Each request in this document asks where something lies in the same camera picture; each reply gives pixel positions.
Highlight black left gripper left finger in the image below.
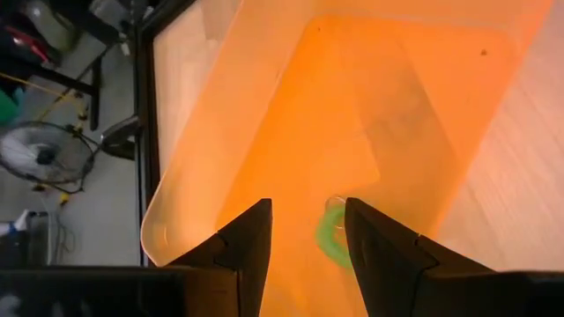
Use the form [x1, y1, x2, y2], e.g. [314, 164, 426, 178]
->
[167, 197, 273, 317]

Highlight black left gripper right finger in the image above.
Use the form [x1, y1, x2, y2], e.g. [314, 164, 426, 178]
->
[345, 196, 494, 317]

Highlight green spiral spring keychain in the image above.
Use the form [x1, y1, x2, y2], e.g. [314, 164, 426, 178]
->
[315, 195, 353, 270]

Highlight orange translucent plastic bin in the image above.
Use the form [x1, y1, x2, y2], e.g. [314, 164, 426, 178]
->
[140, 0, 557, 317]

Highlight grey stand foot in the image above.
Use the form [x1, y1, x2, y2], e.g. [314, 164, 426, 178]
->
[100, 114, 143, 160]

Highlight black case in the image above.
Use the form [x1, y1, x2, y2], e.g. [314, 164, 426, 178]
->
[0, 210, 50, 268]

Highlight round metal floor fan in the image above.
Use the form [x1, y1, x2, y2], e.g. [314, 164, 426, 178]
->
[0, 121, 97, 195]

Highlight black metal stand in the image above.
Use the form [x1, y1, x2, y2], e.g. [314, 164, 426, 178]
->
[0, 43, 105, 132]

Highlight white blue spray bottle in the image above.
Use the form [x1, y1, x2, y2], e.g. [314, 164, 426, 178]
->
[0, 209, 32, 239]

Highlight green plastic container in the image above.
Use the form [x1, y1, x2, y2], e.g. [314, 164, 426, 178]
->
[0, 85, 23, 125]

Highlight black red bag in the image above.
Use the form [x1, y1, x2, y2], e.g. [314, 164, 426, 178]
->
[0, 17, 63, 85]

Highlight pale round container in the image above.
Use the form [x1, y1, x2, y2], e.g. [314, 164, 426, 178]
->
[21, 0, 78, 52]

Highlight black aluminium table frame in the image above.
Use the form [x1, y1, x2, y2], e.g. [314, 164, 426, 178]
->
[133, 0, 197, 268]

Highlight thin grey cables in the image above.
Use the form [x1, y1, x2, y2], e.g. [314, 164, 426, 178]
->
[47, 213, 77, 266]

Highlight yellow cable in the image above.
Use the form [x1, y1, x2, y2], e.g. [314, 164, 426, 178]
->
[0, 71, 89, 133]

